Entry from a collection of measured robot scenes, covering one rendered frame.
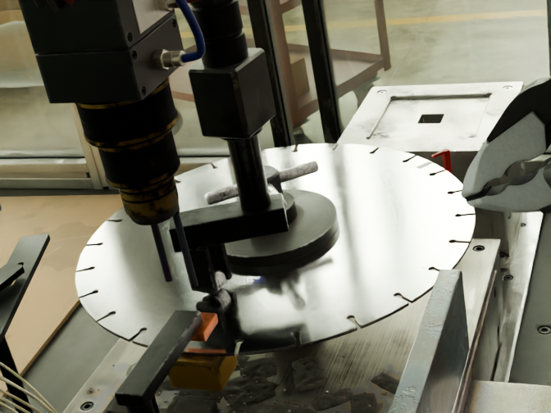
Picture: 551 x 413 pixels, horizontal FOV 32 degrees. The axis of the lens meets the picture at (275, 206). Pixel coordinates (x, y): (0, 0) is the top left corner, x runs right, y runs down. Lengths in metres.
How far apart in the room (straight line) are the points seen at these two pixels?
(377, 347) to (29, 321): 0.49
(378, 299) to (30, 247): 0.38
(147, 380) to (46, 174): 0.90
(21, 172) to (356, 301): 0.90
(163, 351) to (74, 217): 0.76
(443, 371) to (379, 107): 0.59
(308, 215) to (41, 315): 0.47
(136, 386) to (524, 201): 0.28
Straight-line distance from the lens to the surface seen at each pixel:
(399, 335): 0.82
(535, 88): 0.63
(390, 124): 1.08
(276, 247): 0.75
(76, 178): 1.45
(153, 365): 0.61
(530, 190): 0.66
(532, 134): 0.64
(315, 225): 0.77
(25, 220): 1.40
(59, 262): 1.26
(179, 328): 0.64
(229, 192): 0.76
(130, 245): 0.82
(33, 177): 1.50
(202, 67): 0.64
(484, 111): 1.07
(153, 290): 0.75
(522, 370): 0.92
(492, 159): 0.66
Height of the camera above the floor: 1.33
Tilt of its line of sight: 27 degrees down
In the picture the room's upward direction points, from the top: 11 degrees counter-clockwise
